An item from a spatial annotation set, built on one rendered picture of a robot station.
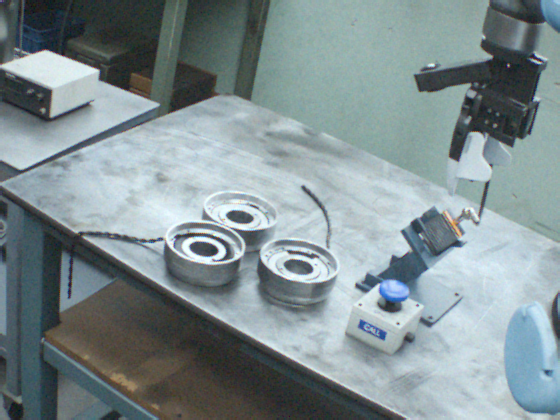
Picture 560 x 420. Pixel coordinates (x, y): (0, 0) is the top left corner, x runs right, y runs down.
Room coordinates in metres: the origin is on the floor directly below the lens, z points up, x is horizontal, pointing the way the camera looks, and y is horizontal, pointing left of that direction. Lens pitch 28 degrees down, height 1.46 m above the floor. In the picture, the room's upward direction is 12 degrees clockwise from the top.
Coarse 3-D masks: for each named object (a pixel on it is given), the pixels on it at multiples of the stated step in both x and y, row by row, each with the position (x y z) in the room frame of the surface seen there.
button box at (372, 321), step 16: (368, 304) 0.96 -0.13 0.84; (384, 304) 0.96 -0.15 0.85; (400, 304) 0.97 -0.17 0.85; (416, 304) 0.98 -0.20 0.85; (352, 320) 0.95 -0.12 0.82; (368, 320) 0.94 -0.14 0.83; (384, 320) 0.93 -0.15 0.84; (400, 320) 0.94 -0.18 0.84; (416, 320) 0.97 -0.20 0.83; (352, 336) 0.95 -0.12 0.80; (368, 336) 0.94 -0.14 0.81; (384, 336) 0.93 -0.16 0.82; (400, 336) 0.93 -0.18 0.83; (384, 352) 0.92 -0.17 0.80
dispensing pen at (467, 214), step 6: (444, 210) 1.07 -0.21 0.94; (450, 210) 1.08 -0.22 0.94; (462, 210) 1.06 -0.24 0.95; (468, 210) 1.05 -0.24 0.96; (450, 216) 1.07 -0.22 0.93; (462, 216) 1.06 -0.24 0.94; (468, 216) 1.05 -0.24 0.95; (474, 216) 1.05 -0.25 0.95; (426, 222) 1.09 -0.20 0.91; (456, 222) 1.06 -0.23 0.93; (474, 222) 1.04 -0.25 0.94; (462, 228) 1.07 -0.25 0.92; (462, 234) 1.06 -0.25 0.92; (408, 252) 1.09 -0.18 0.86
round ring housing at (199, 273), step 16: (176, 224) 1.06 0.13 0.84; (192, 224) 1.08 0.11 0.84; (208, 224) 1.09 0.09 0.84; (192, 240) 1.05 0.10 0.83; (208, 240) 1.06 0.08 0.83; (240, 240) 1.06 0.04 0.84; (176, 256) 0.99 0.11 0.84; (192, 256) 1.01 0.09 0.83; (208, 256) 1.06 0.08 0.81; (240, 256) 1.02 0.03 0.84; (176, 272) 1.00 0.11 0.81; (192, 272) 0.98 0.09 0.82; (208, 272) 0.99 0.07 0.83; (224, 272) 1.00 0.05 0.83
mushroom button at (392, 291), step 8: (384, 280) 0.98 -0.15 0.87; (392, 280) 0.98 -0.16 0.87; (384, 288) 0.96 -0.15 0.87; (392, 288) 0.96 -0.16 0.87; (400, 288) 0.96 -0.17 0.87; (408, 288) 0.97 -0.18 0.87; (384, 296) 0.95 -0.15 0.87; (392, 296) 0.95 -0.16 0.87; (400, 296) 0.95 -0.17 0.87; (392, 304) 0.96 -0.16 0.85
